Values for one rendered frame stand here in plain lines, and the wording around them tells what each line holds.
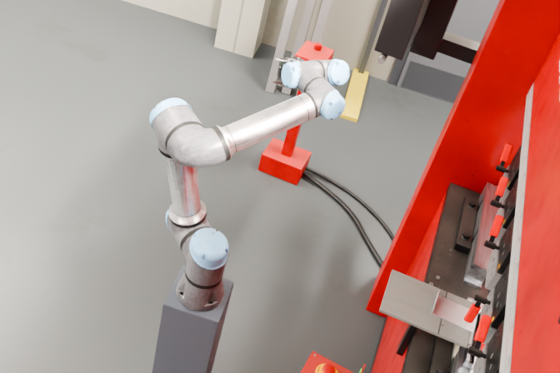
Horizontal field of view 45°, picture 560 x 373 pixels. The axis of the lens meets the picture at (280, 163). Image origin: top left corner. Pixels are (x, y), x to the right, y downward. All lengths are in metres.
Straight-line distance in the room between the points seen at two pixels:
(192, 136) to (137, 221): 1.81
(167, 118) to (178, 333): 0.75
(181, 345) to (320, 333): 1.08
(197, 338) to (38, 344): 0.97
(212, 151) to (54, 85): 2.79
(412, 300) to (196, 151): 0.80
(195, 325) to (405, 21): 1.37
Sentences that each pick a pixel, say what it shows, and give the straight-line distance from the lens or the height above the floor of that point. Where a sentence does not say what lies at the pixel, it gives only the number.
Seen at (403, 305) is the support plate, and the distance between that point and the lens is 2.03.
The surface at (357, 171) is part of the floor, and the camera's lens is 4.17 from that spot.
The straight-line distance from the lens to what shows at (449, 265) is 2.42.
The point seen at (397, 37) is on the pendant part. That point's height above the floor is 1.33.
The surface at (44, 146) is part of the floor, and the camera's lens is 3.91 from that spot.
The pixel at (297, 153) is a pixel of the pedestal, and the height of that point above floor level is 0.12.
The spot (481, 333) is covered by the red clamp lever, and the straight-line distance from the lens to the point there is 1.65.
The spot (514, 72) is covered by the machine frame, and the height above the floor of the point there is 1.41.
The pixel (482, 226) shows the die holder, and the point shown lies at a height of 0.97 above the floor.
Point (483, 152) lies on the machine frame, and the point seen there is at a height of 1.06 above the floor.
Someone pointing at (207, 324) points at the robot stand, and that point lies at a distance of 2.13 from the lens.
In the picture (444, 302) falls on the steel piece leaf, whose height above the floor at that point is 1.00.
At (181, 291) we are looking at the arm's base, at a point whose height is 0.80.
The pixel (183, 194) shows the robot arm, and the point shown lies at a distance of 1.97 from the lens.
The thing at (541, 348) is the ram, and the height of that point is 1.54.
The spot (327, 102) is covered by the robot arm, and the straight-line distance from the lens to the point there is 1.80.
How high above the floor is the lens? 2.42
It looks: 37 degrees down
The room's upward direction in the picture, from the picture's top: 15 degrees clockwise
